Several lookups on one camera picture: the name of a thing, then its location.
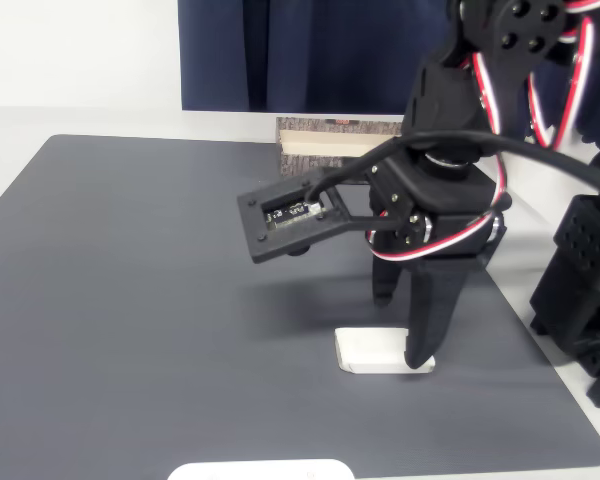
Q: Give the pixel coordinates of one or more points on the white rectangular eraser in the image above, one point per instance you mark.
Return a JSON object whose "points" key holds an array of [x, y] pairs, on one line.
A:
{"points": [[367, 350]]}

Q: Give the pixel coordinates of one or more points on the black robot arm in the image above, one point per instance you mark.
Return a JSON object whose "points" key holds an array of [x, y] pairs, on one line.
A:
{"points": [[440, 90]]}

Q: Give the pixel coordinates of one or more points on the bark-print cardboard box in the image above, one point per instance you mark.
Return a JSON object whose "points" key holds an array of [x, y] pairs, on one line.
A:
{"points": [[320, 142]]}

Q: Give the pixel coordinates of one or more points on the navy blue curtain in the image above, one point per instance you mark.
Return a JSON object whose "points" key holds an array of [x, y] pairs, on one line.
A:
{"points": [[305, 55]]}

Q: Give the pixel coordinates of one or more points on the white rounded flat device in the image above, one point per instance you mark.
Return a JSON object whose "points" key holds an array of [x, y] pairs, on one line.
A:
{"points": [[260, 471]]}

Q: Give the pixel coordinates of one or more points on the grey textured desk mat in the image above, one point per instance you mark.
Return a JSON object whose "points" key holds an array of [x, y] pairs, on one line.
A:
{"points": [[130, 325]]}

